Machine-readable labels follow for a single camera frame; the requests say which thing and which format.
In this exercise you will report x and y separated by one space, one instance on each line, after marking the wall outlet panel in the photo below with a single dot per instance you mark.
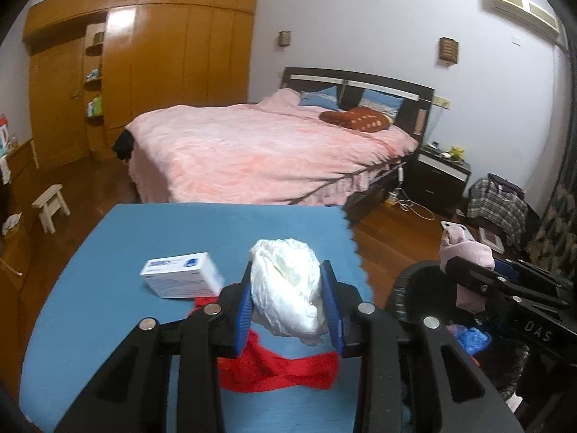
443 102

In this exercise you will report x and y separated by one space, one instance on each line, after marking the brown dotted pillow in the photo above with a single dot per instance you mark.
356 119

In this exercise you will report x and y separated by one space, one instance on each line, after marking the blue plastic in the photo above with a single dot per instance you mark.
473 340

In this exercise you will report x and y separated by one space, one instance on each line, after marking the white crumpled cloth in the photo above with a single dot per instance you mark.
11 223

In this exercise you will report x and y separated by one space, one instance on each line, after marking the wooden wardrobe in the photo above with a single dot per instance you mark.
180 54

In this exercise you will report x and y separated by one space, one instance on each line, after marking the plaid bag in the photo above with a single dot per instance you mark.
496 207

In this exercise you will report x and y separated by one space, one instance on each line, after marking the blue pillow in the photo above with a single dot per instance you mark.
381 101
322 98

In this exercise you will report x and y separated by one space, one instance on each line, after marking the dark nightstand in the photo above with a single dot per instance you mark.
432 180

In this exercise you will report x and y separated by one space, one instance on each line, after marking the red cloth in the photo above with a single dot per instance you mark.
279 370

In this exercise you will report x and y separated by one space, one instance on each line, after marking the wall air conditioner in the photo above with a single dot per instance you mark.
523 9

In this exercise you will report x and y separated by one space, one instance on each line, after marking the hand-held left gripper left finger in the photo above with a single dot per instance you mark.
243 320

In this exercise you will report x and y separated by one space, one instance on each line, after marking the patterned curtain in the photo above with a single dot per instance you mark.
559 225

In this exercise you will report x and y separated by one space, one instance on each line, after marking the small wooden stool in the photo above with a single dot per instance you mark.
49 198

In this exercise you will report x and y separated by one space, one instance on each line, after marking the white cardboard box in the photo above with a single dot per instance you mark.
180 275

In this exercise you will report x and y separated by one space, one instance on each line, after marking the white plastic bag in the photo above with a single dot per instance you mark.
288 288

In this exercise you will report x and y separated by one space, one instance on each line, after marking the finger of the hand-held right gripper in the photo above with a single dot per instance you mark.
507 268
469 270

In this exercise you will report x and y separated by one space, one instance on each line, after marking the wooden dresser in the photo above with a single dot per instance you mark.
18 180

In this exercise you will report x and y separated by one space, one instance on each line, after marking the yellow plush toy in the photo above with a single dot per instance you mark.
456 152

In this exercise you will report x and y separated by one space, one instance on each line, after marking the trash bin with black bag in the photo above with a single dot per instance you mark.
405 293

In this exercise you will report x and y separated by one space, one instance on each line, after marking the white scale with red display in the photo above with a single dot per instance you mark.
491 240

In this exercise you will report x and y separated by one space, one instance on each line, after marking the pink blanket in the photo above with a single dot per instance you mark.
252 153

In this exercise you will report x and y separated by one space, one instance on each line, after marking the pink cloth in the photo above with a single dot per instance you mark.
473 252

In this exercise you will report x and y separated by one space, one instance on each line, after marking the wooden wall lamp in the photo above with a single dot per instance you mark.
284 39
448 50

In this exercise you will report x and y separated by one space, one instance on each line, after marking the wooden door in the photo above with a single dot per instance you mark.
58 108

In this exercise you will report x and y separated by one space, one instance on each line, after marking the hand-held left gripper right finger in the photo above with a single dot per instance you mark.
332 313

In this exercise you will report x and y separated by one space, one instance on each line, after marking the dark wooden bed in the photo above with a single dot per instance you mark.
360 203

